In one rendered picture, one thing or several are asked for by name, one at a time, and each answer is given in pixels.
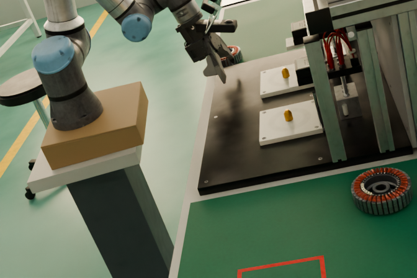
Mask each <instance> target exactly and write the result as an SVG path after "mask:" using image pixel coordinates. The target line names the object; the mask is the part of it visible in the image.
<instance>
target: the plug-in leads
mask: <svg viewBox="0 0 417 278"><path fill-rule="evenodd" d="M341 29H342V30H341ZM341 29H337V30H336V29H335V31H336V33H335V32H333V33H330V35H329V36H328V38H327V42H326V40H325V34H326V32H325V33H324V35H323V42H324V47H325V50H326V55H327V61H328V63H327V65H328V66H329V69H330V71H332V70H335V67H334V63H333V61H334V58H333V55H332V52H331V48H330V43H331V40H332V38H333V37H334V36H336V49H337V50H336V52H337V55H338V60H339V65H340V66H345V62H344V60H345V59H344V55H343V46H342V43H341V39H343V40H344V42H345V43H346V45H347V46H348V47H349V50H348V53H352V55H350V56H349V59H350V62H351V66H354V65H358V64H359V59H358V56H357V54H355V55H354V54H353V53H354V52H356V49H354V48H351V44H350V43H349V40H348V37H347V35H346V33H345V31H344V29H343V28H341ZM339 31H340V32H341V33H342V34H343V36H342V35H341V34H340V33H339ZM332 34H334V35H332ZM331 35H332V36H331ZM330 36H331V38H330ZM329 38H330V41H329V44H328V40H329Z"/></svg>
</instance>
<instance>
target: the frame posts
mask: <svg viewBox="0 0 417 278"><path fill-rule="evenodd" d="M355 29H356V35H357V42H358V46H359V51H360V55H361V61H362V67H363V70H364V76H365V82H366V86H367V92H368V95H369V101H370V108H371V111H372V117H373V121H374V127H375V132H376V136H377V142H378V146H379V149H380V152H381V153H385V152H386V150H390V151H395V147H394V142H393V136H392V130H391V126H390V119H389V116H388V109H387V103H386V99H385V93H384V88H383V82H382V76H381V72H380V65H379V59H378V55H377V49H376V45H375V38H374V32H373V28H372V24H371V22H370V21H368V22H363V23H360V24H355ZM303 43H304V46H305V50H306V53H307V58H308V63H309V66H310V71H311V74H312V78H313V83H314V87H315V91H316V96H317V99H318V104H319V107H320V112H321V116H322V119H323V124H324V128H325V132H326V137H327V140H328V144H329V148H330V153H331V157H332V160H333V163H335V162H338V159H341V160H342V161H345V160H347V158H346V152H345V149H344V144H343V139H342V136H341V131H340V127H339V122H338V117H337V114H336V109H335V106H334V100H333V95H332V92H331V87H330V82H329V79H328V73H327V70H326V65H325V60H324V57H323V52H322V49H321V47H323V42H322V39H320V38H319V35H318V34H316V35H311V36H307V37H303Z"/></svg>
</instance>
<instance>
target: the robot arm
mask: <svg viewBox="0 0 417 278"><path fill-rule="evenodd" d="M96 1H97V2H98V3H99V4H100V5H101V6H102V7H103V8H104V9H105V10H106V11H107V12H108V13H109V14H110V15H111V16H112V17H113V18H114V19H115V20H116V21H117V22H118V23H119V24H120V25H121V28H122V33H123V36H124V37H125V38H126V39H127V40H129V41H131V42H140V41H143V40H144V39H146V38H147V36H148V35H149V33H150V31H151V28H152V22H153V18H154V15H156V14H157V13H159V12H161V11H162V10H164V9H166V8H167V7H168V9H169V10H170V11H171V13H172V14H173V16H174V18H175V19H176V21H177V23H178V24H179V25H178V26H177V28H175V29H176V32H177V33H178V32H180V33H181V35H182V37H183V38H184V40H185V43H184V46H185V50H186V52H187V53H188V55H189V56H190V58H191V59H192V61H193V62H194V63H196V62H198V61H202V60H203V59H205V58H206V61H207V66H206V68H205V69H204V70H203V74H204V76H206V77H207V76H215V75H218V76H219V78H220V79H221V81H222V83H223V84H225V83H226V74H225V72H224V69H223V66H222V63H221V59H220V58H224V57H227V58H228V59H229V60H230V61H231V62H232V63H235V59H234V57H233V55H232V53H231V51H230V50H229V48H228V47H227V45H226V44H225V42H224V41H223V40H222V38H221V37H220V36H219V35H217V34H216V33H234V32H235V30H236V28H237V26H238V24H237V20H226V19H215V21H214V23H213V24H212V26H211V28H210V30H209V31H208V33H207V34H206V33H205V31H206V28H207V23H208V19H201V18H202V17H203V14H202V13H201V11H200V8H199V6H198V5H197V3H196V1H195V0H96ZM44 4H45V9H46V13H47V18H48V20H47V21H46V23H45V24H44V29H45V35H46V39H45V40H42V41H41V43H38V44H37V45H36V46H35V47H34V49H33V50H32V60H33V64H34V68H35V69H36V70H37V73H38V75H39V78H40V80H41V82H42V84H43V87H44V89H45V92H46V94H47V96H48V99H49V101H50V119H51V121H52V124H53V127H54V128H55V129H57V130H61V131H68V130H75V129H78V128H81V127H84V126H86V125H88V124H90V123H92V122H93V121H95V120H96V119H97V118H98V117H99V116H100V115H101V113H102V111H103V107H102V104H101V102H100V100H99V99H98V98H97V96H96V95H95V94H94V93H93V92H92V91H91V89H90V88H89V86H88V85H87V82H86V79H85V77H84V74H83V71H82V66H83V63H84V61H85V59H86V57H87V56H88V54H89V51H90V49H91V36H90V33H89V31H88V29H87V28H86V27H85V24H84V19H83V18H82V17H80V16H79V15H78V13H77V10H76V3H75V0H44Z"/></svg>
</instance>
